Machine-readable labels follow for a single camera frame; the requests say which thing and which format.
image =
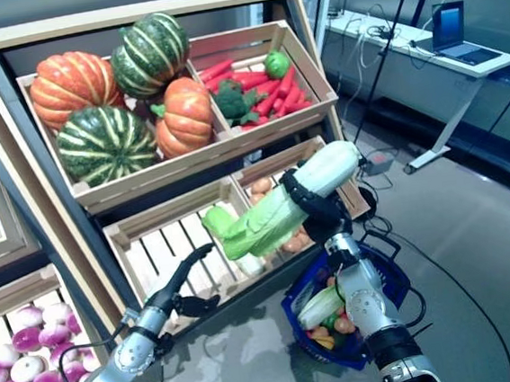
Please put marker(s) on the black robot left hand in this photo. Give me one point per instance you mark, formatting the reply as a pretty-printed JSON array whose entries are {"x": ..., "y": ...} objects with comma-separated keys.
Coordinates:
[{"x": 164, "y": 301}]

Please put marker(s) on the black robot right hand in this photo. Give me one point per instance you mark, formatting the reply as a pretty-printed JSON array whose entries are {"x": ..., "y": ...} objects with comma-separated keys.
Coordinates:
[{"x": 325, "y": 220}]

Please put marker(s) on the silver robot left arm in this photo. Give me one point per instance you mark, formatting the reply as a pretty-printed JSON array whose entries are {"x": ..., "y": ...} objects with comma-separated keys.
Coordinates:
[{"x": 126, "y": 357}]

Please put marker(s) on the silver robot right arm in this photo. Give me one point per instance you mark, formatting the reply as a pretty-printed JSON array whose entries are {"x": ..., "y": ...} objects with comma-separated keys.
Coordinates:
[{"x": 365, "y": 307}]

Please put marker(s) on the blue plastic shopping basket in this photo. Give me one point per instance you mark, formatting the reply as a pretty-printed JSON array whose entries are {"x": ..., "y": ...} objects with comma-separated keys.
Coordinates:
[{"x": 339, "y": 360}]

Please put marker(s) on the dark purple eggplant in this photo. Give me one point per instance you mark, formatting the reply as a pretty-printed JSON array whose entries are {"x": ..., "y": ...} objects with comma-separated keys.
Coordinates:
[{"x": 322, "y": 276}]

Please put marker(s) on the small orange round vegetable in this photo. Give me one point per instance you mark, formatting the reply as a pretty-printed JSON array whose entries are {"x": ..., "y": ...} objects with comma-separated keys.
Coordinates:
[
  {"x": 331, "y": 281},
  {"x": 318, "y": 331}
]

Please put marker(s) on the grey box with red top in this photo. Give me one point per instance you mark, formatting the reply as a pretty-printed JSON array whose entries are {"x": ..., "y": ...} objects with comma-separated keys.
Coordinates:
[{"x": 379, "y": 165}]

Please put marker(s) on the red carrot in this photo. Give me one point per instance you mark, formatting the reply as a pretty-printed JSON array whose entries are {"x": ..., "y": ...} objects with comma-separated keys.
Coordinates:
[
  {"x": 251, "y": 79},
  {"x": 267, "y": 104},
  {"x": 219, "y": 81},
  {"x": 217, "y": 70},
  {"x": 296, "y": 107},
  {"x": 287, "y": 81}
]

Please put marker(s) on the yellow bell pepper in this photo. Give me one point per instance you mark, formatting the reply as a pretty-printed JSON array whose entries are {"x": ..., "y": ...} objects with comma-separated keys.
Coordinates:
[{"x": 326, "y": 341}]

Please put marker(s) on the wide wooden produce crate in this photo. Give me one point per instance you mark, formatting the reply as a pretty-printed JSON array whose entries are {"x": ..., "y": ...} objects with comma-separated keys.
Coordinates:
[{"x": 167, "y": 170}]

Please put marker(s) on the wooden vegetable display rack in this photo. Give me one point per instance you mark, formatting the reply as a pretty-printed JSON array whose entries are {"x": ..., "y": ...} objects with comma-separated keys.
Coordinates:
[
  {"x": 14, "y": 273},
  {"x": 130, "y": 17}
]

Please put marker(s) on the dark green broccoli head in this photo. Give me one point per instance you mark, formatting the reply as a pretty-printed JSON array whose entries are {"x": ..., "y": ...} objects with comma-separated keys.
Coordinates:
[{"x": 230, "y": 100}]

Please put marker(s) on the light green round vegetable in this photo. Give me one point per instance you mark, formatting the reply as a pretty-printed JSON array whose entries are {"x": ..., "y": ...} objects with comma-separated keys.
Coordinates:
[{"x": 276, "y": 64}]

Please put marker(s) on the green striped pumpkin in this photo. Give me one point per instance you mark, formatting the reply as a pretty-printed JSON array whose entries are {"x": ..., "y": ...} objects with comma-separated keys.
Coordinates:
[
  {"x": 106, "y": 144},
  {"x": 151, "y": 52}
]

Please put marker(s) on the small orange pumpkin green stem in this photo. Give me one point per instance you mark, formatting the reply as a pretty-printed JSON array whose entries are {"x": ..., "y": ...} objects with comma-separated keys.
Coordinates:
[{"x": 184, "y": 116}]

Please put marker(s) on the black tripod pole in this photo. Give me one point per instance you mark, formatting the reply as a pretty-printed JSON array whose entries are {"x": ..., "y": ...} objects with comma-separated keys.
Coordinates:
[{"x": 384, "y": 52}]

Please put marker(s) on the white standing desk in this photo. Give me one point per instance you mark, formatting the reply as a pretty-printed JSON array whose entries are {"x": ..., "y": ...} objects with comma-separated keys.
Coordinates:
[{"x": 413, "y": 47}]

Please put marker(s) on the open grey laptop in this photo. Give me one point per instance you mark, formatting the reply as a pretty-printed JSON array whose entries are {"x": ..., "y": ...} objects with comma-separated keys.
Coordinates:
[{"x": 447, "y": 28}]

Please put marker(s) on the large orange striped pumpkin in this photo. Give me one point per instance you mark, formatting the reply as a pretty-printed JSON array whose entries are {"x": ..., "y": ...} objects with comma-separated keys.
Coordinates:
[{"x": 73, "y": 86}]

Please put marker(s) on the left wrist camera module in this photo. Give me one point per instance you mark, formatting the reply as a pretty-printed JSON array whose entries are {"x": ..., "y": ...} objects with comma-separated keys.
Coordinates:
[{"x": 163, "y": 344}]

